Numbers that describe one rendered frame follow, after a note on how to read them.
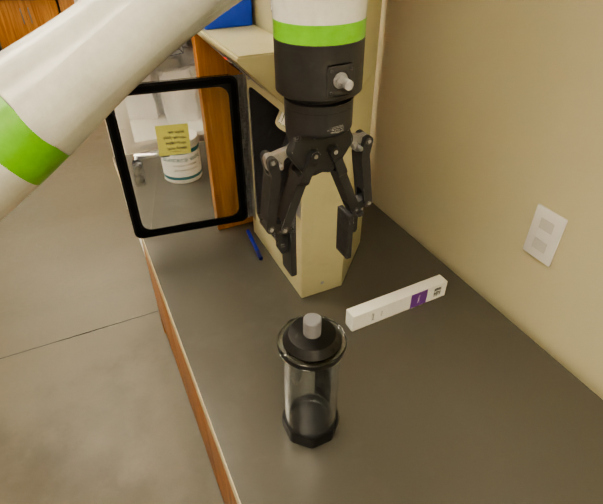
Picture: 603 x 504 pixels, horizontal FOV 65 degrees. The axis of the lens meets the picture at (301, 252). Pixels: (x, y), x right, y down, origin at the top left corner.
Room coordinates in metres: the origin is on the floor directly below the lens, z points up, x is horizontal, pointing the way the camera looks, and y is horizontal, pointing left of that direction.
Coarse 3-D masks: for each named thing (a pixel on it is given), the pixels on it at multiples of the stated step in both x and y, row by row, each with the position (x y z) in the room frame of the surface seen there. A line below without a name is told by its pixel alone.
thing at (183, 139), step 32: (128, 96) 1.04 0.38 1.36; (160, 96) 1.06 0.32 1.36; (192, 96) 1.08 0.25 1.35; (224, 96) 1.11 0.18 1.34; (128, 128) 1.03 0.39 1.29; (160, 128) 1.06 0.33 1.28; (192, 128) 1.08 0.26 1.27; (224, 128) 1.10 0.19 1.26; (128, 160) 1.03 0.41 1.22; (160, 160) 1.05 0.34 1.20; (192, 160) 1.08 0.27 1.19; (224, 160) 1.10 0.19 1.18; (160, 192) 1.05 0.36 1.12; (192, 192) 1.07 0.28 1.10; (224, 192) 1.10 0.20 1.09; (160, 224) 1.04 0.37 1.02
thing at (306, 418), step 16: (288, 352) 0.48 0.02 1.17; (336, 352) 0.48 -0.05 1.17; (288, 368) 0.48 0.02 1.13; (336, 368) 0.48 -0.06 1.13; (288, 384) 0.48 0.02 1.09; (304, 384) 0.46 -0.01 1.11; (320, 384) 0.46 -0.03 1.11; (336, 384) 0.49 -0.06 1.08; (288, 400) 0.48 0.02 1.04; (304, 400) 0.46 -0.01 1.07; (320, 400) 0.46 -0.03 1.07; (336, 400) 0.49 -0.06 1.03; (288, 416) 0.48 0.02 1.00; (304, 416) 0.46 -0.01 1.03; (320, 416) 0.46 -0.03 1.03; (304, 432) 0.46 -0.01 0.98; (320, 432) 0.46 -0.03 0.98
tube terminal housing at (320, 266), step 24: (264, 0) 0.99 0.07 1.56; (264, 24) 1.00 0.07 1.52; (264, 96) 1.01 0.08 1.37; (360, 96) 0.95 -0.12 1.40; (360, 120) 0.96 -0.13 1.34; (312, 192) 0.86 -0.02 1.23; (336, 192) 0.88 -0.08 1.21; (312, 216) 0.86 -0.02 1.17; (336, 216) 0.88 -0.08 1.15; (264, 240) 1.06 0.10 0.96; (312, 240) 0.86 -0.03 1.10; (312, 264) 0.86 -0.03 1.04; (336, 264) 0.89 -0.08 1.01; (312, 288) 0.86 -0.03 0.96
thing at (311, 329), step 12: (300, 324) 0.52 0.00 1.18; (312, 324) 0.49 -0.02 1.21; (324, 324) 0.52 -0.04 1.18; (288, 336) 0.50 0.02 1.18; (300, 336) 0.50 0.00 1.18; (312, 336) 0.49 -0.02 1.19; (324, 336) 0.50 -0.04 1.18; (336, 336) 0.50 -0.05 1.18; (288, 348) 0.48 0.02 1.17; (300, 348) 0.48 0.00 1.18; (312, 348) 0.47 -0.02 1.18; (324, 348) 0.48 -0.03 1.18; (336, 348) 0.48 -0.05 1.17; (312, 360) 0.46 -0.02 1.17
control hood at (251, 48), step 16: (208, 32) 0.97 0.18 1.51; (224, 32) 0.97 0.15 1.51; (240, 32) 0.97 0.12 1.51; (256, 32) 0.97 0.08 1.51; (224, 48) 0.86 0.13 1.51; (240, 48) 0.85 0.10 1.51; (256, 48) 0.85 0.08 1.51; (272, 48) 0.85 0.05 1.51; (240, 64) 0.80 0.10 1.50; (256, 64) 0.81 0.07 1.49; (272, 64) 0.82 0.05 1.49; (256, 80) 0.83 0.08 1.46; (272, 80) 0.82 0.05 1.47
